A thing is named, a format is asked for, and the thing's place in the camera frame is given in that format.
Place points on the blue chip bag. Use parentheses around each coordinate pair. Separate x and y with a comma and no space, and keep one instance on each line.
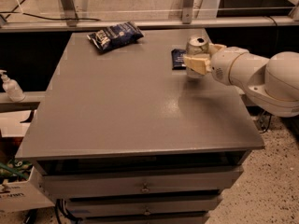
(116,36)

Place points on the dark blue rxbar wrapper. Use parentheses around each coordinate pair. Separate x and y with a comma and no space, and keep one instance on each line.
(177,59)

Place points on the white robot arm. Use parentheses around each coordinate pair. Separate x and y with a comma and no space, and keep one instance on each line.
(270,83)

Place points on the grey drawer cabinet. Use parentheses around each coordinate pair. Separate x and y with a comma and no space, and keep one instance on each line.
(124,138)

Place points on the right metal bracket post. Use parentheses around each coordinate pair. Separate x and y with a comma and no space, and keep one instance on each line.
(187,8)

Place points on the metal bracket post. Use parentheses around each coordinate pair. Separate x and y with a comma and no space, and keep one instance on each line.
(70,13)
(187,8)

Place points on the white 7up soda can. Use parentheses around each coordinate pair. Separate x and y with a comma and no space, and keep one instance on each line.
(196,45)

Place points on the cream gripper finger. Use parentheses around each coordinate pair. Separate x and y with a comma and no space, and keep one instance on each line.
(214,48)
(199,63)

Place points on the white pump bottle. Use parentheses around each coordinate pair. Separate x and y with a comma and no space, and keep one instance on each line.
(12,88)

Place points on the white cardboard box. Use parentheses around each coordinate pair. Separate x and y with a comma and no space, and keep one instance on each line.
(22,189)

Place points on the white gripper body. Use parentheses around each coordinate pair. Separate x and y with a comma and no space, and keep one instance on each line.
(221,64)

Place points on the left metal bracket post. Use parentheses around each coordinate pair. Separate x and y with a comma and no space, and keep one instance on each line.
(70,13)

